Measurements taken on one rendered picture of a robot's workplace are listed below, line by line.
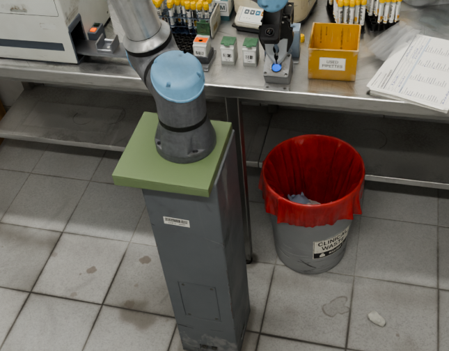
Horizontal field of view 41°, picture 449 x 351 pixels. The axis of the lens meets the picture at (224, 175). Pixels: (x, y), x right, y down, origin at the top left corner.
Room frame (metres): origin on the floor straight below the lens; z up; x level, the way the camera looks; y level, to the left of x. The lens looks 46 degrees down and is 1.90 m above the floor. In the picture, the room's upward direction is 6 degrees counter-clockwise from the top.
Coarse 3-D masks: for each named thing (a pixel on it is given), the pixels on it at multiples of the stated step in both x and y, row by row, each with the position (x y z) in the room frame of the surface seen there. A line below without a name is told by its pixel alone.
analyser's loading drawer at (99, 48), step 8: (80, 40) 1.61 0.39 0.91; (88, 40) 1.60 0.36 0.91; (96, 40) 1.60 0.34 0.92; (104, 40) 1.58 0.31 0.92; (112, 40) 1.57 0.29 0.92; (80, 48) 1.57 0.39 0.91; (88, 48) 1.56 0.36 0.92; (96, 48) 1.53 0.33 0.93; (104, 48) 1.55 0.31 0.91; (112, 48) 1.52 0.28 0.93; (120, 48) 1.54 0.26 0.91; (112, 56) 1.52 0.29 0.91; (120, 56) 1.51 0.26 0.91
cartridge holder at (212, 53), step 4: (212, 48) 1.49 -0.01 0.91; (212, 52) 1.49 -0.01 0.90; (196, 56) 1.46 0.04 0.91; (200, 56) 1.46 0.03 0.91; (204, 56) 1.46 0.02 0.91; (208, 56) 1.45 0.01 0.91; (212, 56) 1.48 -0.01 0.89; (200, 60) 1.46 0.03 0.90; (204, 60) 1.45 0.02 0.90; (208, 60) 1.45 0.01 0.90; (212, 60) 1.48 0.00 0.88; (204, 64) 1.45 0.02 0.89; (208, 64) 1.45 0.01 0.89; (204, 68) 1.44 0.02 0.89; (208, 68) 1.44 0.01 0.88
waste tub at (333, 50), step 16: (320, 32) 1.46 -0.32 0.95; (336, 32) 1.45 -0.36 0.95; (352, 32) 1.44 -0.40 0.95; (320, 48) 1.46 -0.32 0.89; (336, 48) 1.45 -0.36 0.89; (352, 48) 1.44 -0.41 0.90; (320, 64) 1.34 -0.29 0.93; (336, 64) 1.32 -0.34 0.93; (352, 64) 1.31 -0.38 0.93; (336, 80) 1.32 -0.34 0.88; (352, 80) 1.31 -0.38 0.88
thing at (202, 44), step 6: (198, 36) 1.50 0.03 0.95; (204, 36) 1.50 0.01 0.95; (198, 42) 1.47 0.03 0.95; (204, 42) 1.47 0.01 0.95; (210, 42) 1.50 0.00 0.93; (198, 48) 1.46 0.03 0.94; (204, 48) 1.46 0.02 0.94; (210, 48) 1.49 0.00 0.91; (198, 54) 1.46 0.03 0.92; (204, 54) 1.46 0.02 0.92
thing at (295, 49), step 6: (294, 24) 1.47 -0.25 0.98; (300, 24) 1.47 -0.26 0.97; (294, 30) 1.44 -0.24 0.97; (300, 30) 1.46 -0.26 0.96; (294, 36) 1.44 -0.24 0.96; (300, 36) 1.47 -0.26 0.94; (294, 42) 1.44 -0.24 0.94; (300, 42) 1.47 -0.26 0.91; (276, 48) 1.45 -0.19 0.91; (294, 48) 1.44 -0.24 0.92; (300, 48) 1.47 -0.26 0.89; (294, 54) 1.44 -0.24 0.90; (264, 60) 1.45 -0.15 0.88; (294, 60) 1.43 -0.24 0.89
